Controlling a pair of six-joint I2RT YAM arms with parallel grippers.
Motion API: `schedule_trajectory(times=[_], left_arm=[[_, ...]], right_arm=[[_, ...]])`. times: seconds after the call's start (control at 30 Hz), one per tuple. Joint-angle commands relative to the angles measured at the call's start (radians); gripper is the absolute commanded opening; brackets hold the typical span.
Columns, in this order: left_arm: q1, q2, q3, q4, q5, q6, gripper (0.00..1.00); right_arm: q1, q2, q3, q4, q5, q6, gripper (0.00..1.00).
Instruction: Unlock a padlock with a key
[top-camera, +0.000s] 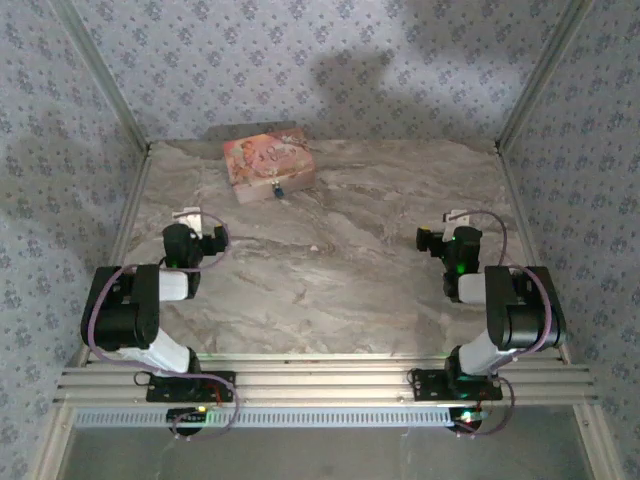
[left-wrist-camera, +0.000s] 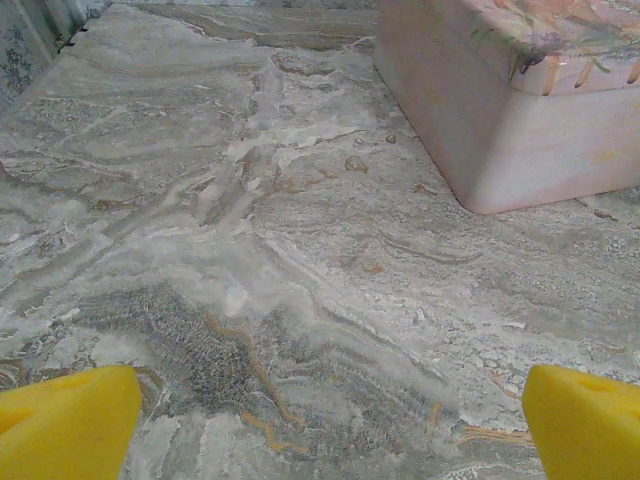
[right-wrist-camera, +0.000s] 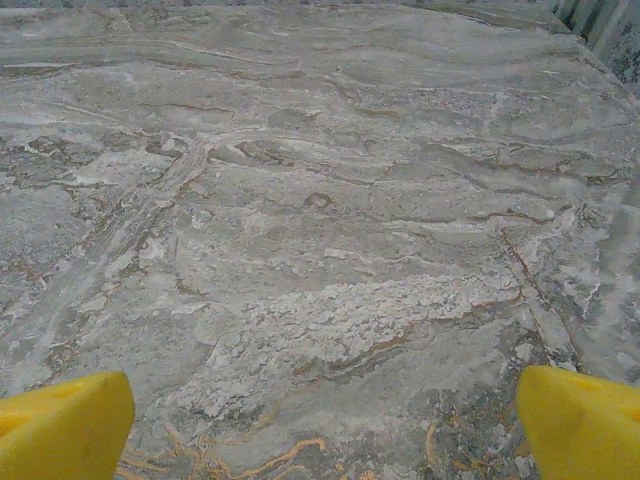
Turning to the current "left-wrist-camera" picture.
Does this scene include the aluminium frame corner post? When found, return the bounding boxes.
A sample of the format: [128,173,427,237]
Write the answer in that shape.
[29,0,90,54]

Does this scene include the pink floral box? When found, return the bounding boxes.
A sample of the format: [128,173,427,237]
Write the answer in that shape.
[373,0,640,216]

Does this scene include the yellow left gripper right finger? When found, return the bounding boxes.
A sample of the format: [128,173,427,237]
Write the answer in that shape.
[522,364,640,480]

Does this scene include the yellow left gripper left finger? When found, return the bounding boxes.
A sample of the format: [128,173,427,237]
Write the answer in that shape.
[0,364,144,480]

